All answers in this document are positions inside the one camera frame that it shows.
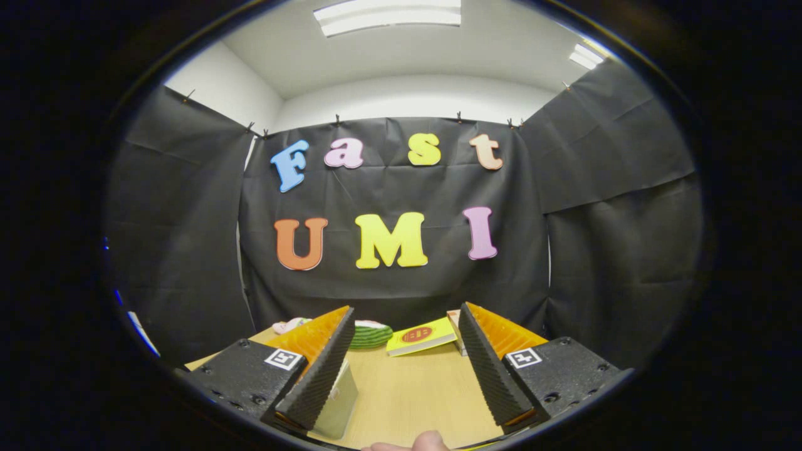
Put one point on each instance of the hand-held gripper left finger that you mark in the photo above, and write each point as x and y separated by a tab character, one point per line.
316	376

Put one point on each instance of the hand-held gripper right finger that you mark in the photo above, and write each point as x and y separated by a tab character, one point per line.
492	376

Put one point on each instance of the beige fabric storage box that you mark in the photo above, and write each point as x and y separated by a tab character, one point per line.
341	401

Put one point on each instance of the pink and green plush toy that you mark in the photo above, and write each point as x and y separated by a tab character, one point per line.
289	325

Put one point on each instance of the tan cover book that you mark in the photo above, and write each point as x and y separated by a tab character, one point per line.
452	322

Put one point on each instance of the watermelon slice plush toy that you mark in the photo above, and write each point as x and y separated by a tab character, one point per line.
371	335

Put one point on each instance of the yellow book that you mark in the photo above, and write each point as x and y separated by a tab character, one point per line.
421	337

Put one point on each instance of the black backdrop cloth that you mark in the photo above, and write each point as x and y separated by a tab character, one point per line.
388	288

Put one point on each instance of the small ceiling light panel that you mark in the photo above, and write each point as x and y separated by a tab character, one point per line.
586	56

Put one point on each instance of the long ceiling light panel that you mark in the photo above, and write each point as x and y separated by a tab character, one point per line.
388	14

